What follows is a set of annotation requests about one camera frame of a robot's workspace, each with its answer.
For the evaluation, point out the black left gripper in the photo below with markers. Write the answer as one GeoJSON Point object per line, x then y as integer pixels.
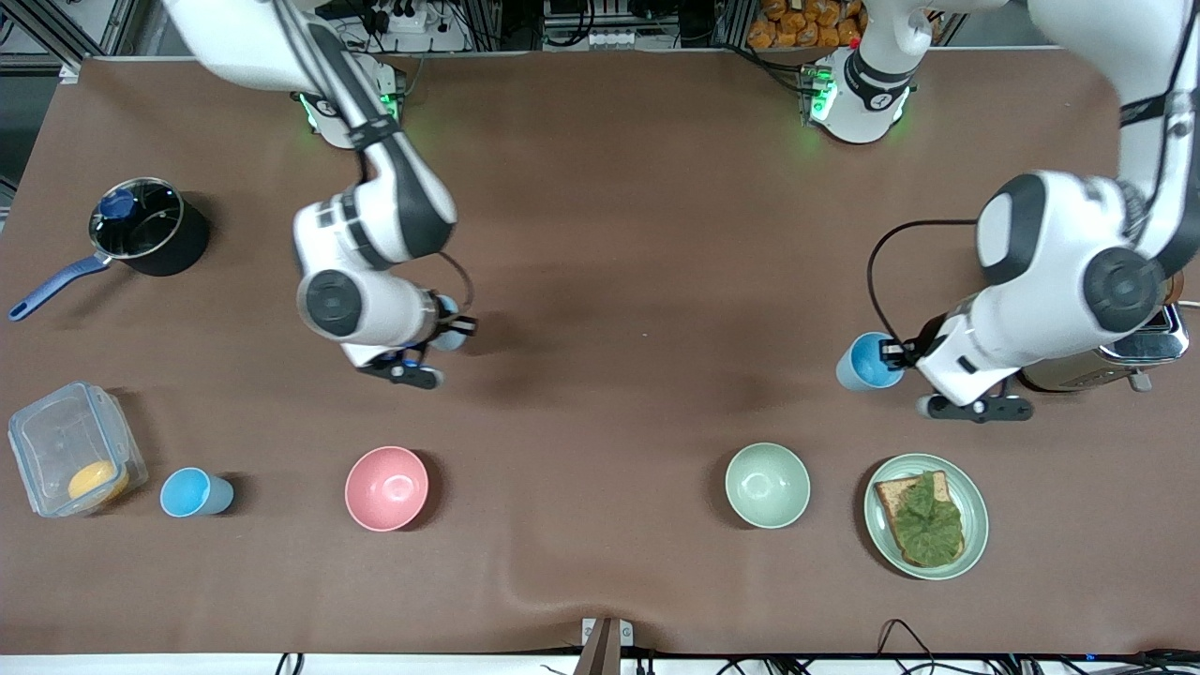
{"type": "Point", "coordinates": [927, 335]}

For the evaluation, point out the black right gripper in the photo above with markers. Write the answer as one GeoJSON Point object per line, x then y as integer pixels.
{"type": "Point", "coordinates": [458, 326]}

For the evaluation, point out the blue plastic cup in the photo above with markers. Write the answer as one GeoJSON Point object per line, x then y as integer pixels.
{"type": "Point", "coordinates": [861, 366]}
{"type": "Point", "coordinates": [450, 307]}
{"type": "Point", "coordinates": [187, 493]}

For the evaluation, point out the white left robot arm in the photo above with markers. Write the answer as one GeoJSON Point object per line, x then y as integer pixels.
{"type": "Point", "coordinates": [1059, 253]}

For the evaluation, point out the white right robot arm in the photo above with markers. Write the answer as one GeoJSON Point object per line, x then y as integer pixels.
{"type": "Point", "coordinates": [375, 216]}

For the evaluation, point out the bread slice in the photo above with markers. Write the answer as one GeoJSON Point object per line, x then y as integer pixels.
{"type": "Point", "coordinates": [889, 495]}

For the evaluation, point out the brown table cloth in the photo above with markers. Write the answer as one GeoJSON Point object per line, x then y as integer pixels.
{"type": "Point", "coordinates": [600, 234]}

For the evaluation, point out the green lettuce leaf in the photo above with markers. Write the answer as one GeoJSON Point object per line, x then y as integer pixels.
{"type": "Point", "coordinates": [928, 525]}

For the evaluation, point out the pink bowl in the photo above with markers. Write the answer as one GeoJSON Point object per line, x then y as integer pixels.
{"type": "Point", "coordinates": [386, 487]}

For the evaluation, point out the pale green bowl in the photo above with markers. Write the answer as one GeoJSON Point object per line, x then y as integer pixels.
{"type": "Point", "coordinates": [767, 485]}

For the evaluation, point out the pale green plate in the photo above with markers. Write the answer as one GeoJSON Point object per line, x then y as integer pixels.
{"type": "Point", "coordinates": [975, 525]}

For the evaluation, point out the silver beige toaster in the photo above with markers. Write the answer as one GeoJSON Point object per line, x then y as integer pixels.
{"type": "Point", "coordinates": [1106, 370]}

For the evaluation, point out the brown toast slice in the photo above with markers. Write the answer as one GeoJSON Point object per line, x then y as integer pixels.
{"type": "Point", "coordinates": [1176, 286]}

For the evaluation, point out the white power strip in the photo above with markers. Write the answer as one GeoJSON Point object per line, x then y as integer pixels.
{"type": "Point", "coordinates": [405, 17]}

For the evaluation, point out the glass lid blue knob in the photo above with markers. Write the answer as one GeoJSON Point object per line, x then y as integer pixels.
{"type": "Point", "coordinates": [141, 220]}

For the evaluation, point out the orange snack pile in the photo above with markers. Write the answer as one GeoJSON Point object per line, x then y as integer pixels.
{"type": "Point", "coordinates": [806, 23]}

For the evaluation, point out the yellow round food piece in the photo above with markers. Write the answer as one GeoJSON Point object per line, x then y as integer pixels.
{"type": "Point", "coordinates": [97, 481]}

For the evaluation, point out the clear plastic container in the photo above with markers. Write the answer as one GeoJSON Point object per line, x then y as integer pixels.
{"type": "Point", "coordinates": [56, 441]}

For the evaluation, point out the metal bracket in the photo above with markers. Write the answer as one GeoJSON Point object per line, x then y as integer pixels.
{"type": "Point", "coordinates": [606, 642]}

